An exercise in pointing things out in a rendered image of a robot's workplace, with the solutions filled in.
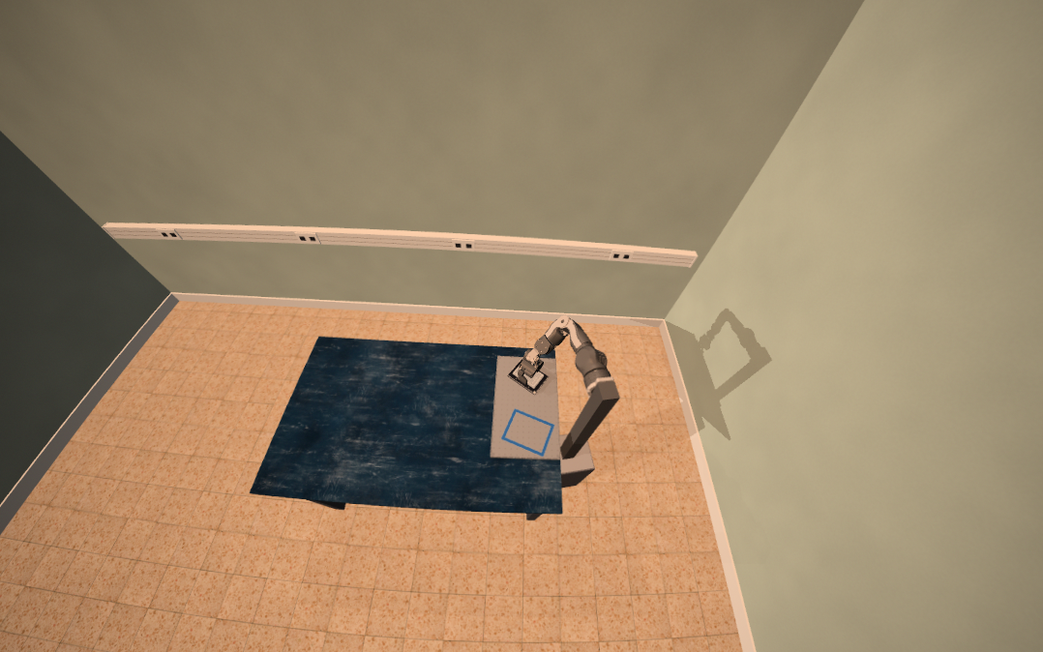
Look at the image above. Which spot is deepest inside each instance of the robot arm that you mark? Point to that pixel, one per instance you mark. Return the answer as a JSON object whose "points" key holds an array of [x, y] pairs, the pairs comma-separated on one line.
{"points": [[589, 361]]}

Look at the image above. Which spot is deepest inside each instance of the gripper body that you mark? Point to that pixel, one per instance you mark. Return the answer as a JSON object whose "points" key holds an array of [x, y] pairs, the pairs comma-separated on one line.
{"points": [[530, 370]]}

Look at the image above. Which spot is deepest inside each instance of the blue tape strip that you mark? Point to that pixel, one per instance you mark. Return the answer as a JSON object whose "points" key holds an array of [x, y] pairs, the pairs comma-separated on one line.
{"points": [[518, 444]]}

